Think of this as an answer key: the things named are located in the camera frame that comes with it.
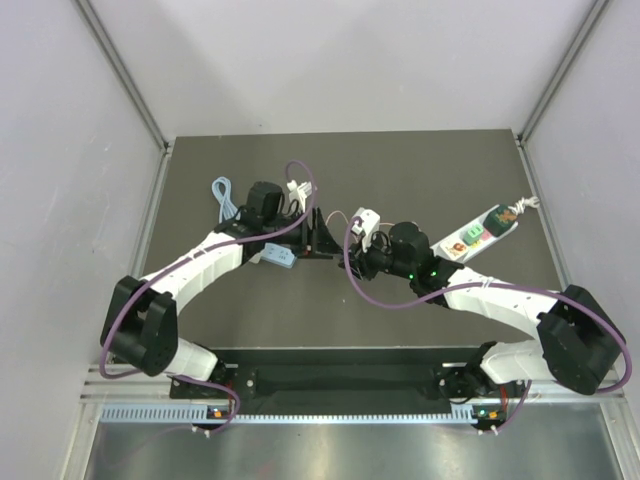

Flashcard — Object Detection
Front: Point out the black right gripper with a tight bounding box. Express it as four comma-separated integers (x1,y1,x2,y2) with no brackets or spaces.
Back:
340,231,416,281

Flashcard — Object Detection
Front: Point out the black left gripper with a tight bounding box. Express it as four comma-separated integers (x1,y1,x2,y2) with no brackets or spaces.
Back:
263,206,344,260

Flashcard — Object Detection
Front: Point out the dark green cube socket adapter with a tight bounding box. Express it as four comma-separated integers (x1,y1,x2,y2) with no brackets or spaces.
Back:
483,204,517,237

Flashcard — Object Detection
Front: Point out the white cube socket adapter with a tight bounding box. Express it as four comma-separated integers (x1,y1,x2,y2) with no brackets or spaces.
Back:
439,240,469,261

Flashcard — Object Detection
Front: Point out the light green plug adapter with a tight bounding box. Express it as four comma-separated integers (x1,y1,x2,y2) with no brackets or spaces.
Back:
462,224,485,246

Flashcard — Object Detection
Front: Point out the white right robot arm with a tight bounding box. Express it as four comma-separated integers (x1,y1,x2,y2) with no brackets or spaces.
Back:
342,215,633,396

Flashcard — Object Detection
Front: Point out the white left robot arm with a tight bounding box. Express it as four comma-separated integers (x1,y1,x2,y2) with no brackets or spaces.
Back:
100,182,342,397

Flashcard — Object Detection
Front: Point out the blue power strip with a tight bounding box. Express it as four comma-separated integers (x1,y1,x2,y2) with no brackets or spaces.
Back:
250,243,297,269

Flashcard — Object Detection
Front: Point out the white multicolour power strip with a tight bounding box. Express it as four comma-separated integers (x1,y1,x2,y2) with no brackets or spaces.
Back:
432,204,518,263

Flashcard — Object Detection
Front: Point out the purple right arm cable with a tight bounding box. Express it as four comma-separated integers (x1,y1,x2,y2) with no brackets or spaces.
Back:
342,214,630,434

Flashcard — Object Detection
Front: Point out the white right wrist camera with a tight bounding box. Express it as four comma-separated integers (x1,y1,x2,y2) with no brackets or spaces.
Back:
349,207,381,252

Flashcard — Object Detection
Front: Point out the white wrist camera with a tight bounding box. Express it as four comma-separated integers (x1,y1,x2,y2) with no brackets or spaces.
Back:
349,207,381,252
286,180,314,204

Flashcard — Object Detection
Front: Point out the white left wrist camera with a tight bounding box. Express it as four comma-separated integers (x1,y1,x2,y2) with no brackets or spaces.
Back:
286,180,314,204

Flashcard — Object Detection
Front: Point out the light blue coiled cable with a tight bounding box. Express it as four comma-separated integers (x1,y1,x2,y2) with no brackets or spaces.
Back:
211,177,236,224

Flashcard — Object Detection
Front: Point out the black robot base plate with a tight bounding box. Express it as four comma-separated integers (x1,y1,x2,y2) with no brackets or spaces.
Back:
168,347,529,416

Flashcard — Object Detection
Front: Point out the white slotted cable duct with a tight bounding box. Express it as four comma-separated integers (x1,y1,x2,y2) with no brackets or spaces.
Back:
99,404,504,425

